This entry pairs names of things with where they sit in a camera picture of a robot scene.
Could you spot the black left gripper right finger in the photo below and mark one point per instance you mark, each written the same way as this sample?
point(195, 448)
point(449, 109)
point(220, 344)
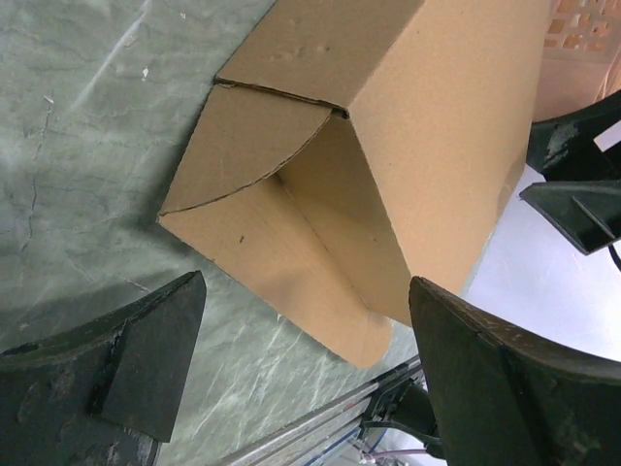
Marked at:
point(503, 395)

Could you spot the brown cardboard box sheet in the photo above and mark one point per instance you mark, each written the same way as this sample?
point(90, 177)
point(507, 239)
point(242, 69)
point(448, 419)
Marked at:
point(348, 146)

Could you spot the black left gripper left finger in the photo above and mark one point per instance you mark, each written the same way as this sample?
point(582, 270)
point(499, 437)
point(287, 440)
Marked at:
point(107, 392)

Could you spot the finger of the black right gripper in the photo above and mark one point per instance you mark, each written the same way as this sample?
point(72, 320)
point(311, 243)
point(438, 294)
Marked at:
point(563, 148)
point(587, 214)

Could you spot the orange plastic file rack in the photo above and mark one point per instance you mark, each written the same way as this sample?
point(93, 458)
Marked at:
point(581, 56)

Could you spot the aluminium frame rail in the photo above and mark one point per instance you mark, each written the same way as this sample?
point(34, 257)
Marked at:
point(350, 416)

